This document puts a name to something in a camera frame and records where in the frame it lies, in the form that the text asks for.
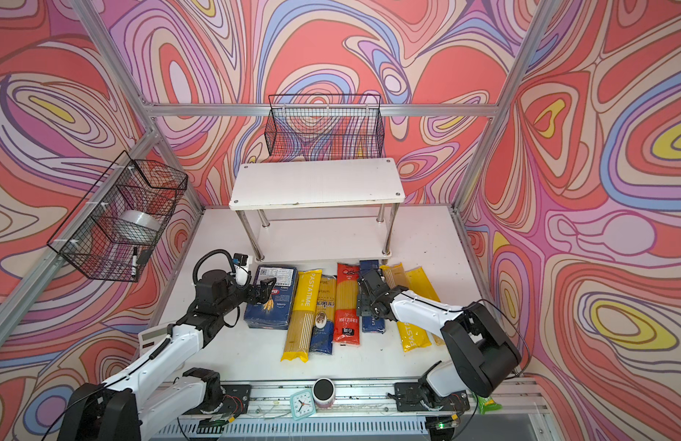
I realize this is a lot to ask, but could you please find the blue Barilla spaghetti pack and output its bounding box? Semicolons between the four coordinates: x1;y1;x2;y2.
356;260;386;334

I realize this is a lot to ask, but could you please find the dark blue Barilla pasta box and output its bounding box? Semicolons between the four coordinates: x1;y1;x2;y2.
244;265;298;330

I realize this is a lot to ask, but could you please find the yellow pastatime spaghetti pack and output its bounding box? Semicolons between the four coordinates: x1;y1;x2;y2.
381;264;432;353
281;269;322;363

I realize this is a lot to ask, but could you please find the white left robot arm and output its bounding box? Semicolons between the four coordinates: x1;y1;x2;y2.
58;270;276;440

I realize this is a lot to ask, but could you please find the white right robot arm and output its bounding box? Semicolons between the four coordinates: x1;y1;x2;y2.
359;270;522;412

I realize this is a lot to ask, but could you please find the red spaghetti pack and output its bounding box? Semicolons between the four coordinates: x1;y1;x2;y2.
333;263;360;345

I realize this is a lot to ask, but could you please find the yellow spaghetti pack far right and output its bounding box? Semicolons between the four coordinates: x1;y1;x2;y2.
406;268;445;345

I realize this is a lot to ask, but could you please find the clear blue spaghetti pack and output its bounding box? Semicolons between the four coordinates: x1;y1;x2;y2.
309;276;337;356

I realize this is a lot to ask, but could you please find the white calculator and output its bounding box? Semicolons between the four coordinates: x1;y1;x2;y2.
138;323;173;356

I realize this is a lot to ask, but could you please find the black marker pen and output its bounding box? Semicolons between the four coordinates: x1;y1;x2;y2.
130;246;138;279

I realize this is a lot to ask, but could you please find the white two-tier shelf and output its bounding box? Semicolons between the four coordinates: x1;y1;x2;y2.
230;158;405;263

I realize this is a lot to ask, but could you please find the silver tape roll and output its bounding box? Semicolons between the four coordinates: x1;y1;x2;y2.
119;209;161;231

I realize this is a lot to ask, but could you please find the black round speaker can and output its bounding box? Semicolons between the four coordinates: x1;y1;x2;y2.
312;378;336;409

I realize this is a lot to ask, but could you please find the teal alarm clock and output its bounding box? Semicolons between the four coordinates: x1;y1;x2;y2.
289;389;316;421

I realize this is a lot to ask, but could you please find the green snack packet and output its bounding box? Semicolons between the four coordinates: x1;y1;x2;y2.
476;395;503;415

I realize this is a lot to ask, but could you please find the black wire basket left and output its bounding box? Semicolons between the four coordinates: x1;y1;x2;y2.
47;153;188;283

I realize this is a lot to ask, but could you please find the black wire basket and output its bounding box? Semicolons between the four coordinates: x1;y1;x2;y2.
47;153;188;283
264;93;385;162

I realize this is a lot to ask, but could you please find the black wire basket rear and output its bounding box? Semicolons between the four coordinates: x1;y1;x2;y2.
264;93;385;162

